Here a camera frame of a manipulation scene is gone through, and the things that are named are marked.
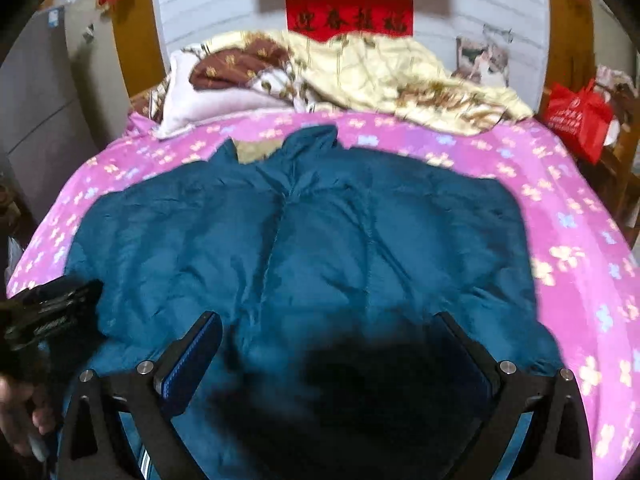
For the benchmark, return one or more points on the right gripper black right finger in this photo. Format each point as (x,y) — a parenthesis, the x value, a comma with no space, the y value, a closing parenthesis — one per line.
(556,444)

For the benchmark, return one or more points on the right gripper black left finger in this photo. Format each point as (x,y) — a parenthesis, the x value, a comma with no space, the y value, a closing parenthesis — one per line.
(94,444)

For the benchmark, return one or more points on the teal down puffer jacket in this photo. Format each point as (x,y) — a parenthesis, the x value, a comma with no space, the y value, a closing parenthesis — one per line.
(326,265)

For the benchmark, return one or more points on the person's left hand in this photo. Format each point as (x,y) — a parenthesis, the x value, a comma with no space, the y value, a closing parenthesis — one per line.
(25,409)

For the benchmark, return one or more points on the pink floral bed sheet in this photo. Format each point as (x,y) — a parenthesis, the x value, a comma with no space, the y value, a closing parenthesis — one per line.
(587,278)

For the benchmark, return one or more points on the grey wardrobe cabinet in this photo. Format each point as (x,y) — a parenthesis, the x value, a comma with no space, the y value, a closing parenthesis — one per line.
(44,135)

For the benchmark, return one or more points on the light pink pillow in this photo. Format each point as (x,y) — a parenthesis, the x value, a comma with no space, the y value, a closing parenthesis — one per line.
(184,106)

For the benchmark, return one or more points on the wooden shelf unit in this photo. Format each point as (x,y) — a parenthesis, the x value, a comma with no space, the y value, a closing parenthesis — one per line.
(615,177)

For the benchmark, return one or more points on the red shopping bag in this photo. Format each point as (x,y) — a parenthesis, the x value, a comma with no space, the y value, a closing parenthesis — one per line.
(580,119)

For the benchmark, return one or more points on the cream floral quilt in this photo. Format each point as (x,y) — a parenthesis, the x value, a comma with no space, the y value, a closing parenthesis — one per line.
(356,71)

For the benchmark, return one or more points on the red banner with black characters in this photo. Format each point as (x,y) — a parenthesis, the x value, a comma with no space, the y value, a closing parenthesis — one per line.
(322,20)

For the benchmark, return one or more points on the photo poster on wall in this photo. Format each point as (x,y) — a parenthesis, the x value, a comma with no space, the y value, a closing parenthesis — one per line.
(485,61)

